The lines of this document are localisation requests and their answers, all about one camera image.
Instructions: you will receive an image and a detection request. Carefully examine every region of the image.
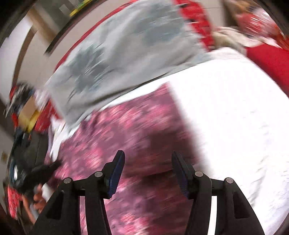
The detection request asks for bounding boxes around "purple pink floral shirt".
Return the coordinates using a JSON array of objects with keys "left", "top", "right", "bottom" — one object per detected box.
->
[{"left": 54, "top": 84, "right": 198, "bottom": 234}]

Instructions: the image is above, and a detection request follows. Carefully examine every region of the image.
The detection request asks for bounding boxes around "person's left hand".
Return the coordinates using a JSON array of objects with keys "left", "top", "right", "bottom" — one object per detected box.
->
[{"left": 22, "top": 184, "right": 48, "bottom": 224}]

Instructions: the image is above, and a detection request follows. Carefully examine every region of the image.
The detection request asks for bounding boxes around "dark olive jacket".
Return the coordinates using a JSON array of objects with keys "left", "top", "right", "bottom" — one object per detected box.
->
[{"left": 8, "top": 129, "right": 48, "bottom": 184}]

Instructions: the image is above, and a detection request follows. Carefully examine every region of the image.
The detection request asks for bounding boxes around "red patterned blanket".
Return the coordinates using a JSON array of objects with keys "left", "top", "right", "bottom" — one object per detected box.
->
[{"left": 33, "top": 0, "right": 215, "bottom": 134}]

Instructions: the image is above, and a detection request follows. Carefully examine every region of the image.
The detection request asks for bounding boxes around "white quilted bedspread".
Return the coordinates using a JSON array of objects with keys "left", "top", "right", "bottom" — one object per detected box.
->
[{"left": 48, "top": 46, "right": 289, "bottom": 235}]

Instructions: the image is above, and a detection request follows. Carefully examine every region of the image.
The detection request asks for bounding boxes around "yellow cardboard box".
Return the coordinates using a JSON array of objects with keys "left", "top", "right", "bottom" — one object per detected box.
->
[{"left": 18, "top": 97, "right": 41, "bottom": 133}]

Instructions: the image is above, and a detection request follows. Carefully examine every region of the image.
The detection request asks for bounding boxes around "red cloth at bedside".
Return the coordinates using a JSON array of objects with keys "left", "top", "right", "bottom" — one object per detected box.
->
[{"left": 246, "top": 44, "right": 289, "bottom": 97}]

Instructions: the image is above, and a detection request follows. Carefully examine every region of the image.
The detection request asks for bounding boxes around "doll in plastic bag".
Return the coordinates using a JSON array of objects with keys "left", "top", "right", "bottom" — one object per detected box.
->
[{"left": 223, "top": 1, "right": 288, "bottom": 50}]

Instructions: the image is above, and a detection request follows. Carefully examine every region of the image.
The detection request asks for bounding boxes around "grey floral pillow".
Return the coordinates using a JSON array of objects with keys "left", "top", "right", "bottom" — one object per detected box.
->
[{"left": 44, "top": 0, "right": 211, "bottom": 125}]

